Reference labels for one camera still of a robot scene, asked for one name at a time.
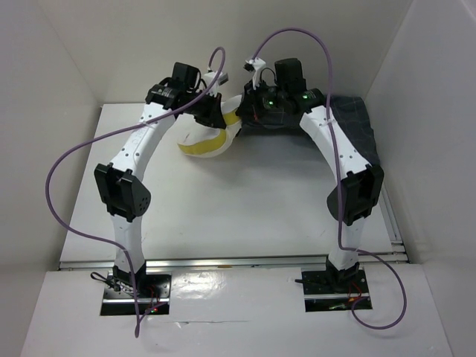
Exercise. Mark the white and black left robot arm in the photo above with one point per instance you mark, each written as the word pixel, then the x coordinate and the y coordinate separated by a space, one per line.
pixel 120 181

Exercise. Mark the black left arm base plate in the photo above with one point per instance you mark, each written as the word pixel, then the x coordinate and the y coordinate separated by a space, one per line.
pixel 118 300

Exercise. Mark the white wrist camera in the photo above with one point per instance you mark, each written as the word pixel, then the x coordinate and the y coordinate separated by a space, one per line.
pixel 213 80
pixel 255 66

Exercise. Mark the white pillow with yellow edge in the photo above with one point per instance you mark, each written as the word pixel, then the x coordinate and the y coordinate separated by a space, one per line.
pixel 205 142

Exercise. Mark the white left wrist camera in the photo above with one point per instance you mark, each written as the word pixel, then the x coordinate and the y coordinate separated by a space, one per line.
pixel 213 80

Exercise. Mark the aluminium frame rail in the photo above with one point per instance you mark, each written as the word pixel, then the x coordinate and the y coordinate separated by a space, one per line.
pixel 397 254

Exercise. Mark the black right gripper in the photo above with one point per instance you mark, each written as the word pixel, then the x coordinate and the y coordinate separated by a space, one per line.
pixel 248 107

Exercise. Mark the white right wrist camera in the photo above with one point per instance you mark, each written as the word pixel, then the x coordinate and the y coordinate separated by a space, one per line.
pixel 255 66

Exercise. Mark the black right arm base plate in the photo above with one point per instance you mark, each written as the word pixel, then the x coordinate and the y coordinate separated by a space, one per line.
pixel 320 295

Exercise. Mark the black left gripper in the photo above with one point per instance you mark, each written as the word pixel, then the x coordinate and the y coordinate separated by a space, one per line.
pixel 215 117

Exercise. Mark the dark grey checked pillowcase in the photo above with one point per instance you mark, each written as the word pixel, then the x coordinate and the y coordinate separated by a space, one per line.
pixel 351 115

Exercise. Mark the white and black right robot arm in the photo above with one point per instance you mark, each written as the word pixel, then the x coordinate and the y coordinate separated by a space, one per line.
pixel 358 183

